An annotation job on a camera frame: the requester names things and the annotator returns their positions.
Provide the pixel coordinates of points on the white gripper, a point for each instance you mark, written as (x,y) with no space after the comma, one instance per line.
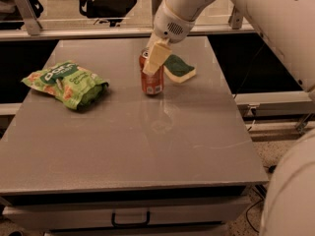
(169,26)

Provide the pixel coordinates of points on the red coke can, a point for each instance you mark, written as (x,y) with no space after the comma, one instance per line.
(151,84)

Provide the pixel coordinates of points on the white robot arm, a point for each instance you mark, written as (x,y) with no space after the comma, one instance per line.
(286,28)

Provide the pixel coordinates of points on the green and yellow sponge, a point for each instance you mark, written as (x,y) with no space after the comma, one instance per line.
(177,70)

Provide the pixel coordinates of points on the black office chair centre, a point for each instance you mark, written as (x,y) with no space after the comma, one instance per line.
(107,11)

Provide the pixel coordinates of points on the green chip bag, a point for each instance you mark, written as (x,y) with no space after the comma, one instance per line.
(76,87)

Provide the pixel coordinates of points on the grey cabinet drawer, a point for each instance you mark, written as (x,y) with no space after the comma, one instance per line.
(98,215)

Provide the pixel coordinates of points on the grey metal bracket right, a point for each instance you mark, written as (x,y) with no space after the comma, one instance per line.
(235,20)

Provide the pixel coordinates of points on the grey metal bracket left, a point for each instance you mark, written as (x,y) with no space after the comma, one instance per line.
(30,20)

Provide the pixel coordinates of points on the black drawer handle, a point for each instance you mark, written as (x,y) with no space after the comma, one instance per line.
(130,219)

